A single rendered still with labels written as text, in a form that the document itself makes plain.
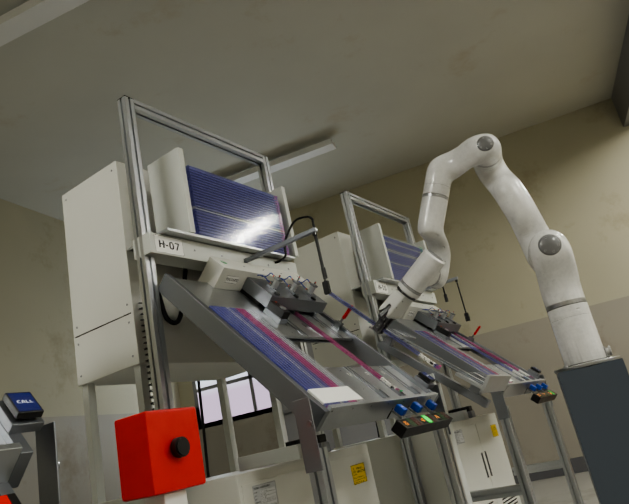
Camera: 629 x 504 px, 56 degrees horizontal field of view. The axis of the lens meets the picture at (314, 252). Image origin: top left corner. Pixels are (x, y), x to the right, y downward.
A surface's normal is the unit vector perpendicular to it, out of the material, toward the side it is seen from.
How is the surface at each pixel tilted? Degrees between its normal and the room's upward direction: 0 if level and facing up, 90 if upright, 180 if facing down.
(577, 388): 90
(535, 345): 90
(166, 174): 90
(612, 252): 90
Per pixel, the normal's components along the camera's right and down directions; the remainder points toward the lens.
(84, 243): -0.57, -0.14
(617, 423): -0.36, -0.22
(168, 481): 0.80, -0.34
